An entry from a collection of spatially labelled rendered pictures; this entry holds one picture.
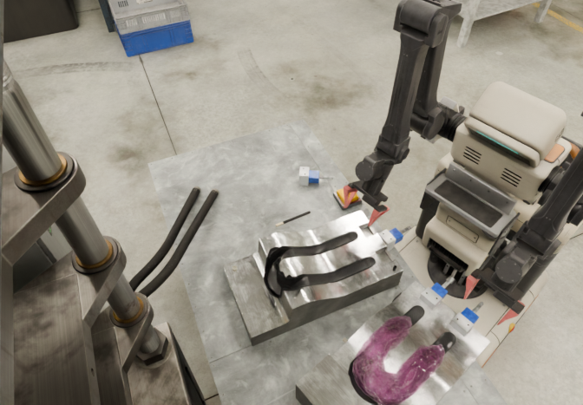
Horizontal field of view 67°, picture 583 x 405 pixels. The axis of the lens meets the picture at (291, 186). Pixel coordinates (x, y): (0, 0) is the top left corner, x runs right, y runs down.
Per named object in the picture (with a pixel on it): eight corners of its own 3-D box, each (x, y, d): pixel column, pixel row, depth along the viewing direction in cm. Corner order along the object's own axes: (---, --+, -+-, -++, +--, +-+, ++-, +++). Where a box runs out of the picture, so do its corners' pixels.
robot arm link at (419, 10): (474, -12, 95) (435, -26, 100) (435, 18, 90) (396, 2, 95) (442, 129, 131) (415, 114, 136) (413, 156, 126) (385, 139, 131)
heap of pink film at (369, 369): (401, 310, 129) (406, 297, 123) (451, 356, 120) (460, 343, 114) (338, 369, 118) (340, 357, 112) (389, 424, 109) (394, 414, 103)
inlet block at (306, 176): (332, 178, 173) (333, 168, 169) (332, 186, 170) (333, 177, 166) (299, 176, 174) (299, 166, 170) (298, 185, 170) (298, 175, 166)
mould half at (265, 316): (358, 225, 157) (363, 201, 147) (398, 284, 141) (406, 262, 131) (225, 275, 144) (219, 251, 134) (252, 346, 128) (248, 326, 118)
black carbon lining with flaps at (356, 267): (353, 231, 147) (357, 214, 140) (378, 270, 137) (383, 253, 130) (256, 268, 137) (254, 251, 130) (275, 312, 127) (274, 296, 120)
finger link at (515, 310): (501, 336, 109) (523, 309, 104) (476, 316, 112) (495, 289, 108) (509, 324, 114) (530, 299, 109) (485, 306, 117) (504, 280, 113)
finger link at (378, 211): (369, 232, 130) (382, 206, 126) (350, 218, 133) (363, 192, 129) (380, 227, 135) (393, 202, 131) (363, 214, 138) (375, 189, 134)
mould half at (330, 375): (413, 288, 140) (420, 270, 132) (484, 349, 127) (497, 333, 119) (295, 397, 118) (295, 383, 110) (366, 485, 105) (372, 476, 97)
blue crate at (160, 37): (183, 22, 420) (179, 0, 404) (195, 43, 395) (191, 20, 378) (119, 35, 404) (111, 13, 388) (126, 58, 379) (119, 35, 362)
